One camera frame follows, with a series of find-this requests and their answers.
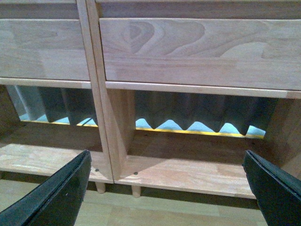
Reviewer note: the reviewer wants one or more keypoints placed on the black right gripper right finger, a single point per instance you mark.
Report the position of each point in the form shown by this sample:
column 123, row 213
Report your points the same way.
column 278, row 193

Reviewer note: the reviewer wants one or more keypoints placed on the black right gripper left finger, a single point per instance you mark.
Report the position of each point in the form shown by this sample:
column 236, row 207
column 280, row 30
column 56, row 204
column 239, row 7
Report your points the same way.
column 55, row 202

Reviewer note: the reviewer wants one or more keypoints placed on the right wooden shelf cabinet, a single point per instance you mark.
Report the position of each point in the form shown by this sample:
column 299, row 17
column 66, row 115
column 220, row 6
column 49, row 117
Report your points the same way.
column 248, row 48

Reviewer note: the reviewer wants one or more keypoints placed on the wooden shelf cabinet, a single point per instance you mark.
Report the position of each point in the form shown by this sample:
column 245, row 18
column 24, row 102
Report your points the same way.
column 248, row 48
column 47, row 43

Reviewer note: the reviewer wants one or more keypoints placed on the left wooden shelf cabinet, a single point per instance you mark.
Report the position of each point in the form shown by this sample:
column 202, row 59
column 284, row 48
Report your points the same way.
column 47, row 43

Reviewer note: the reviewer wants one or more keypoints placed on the dark pleated curtain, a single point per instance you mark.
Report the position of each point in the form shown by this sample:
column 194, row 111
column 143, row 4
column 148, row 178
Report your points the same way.
column 153, row 109

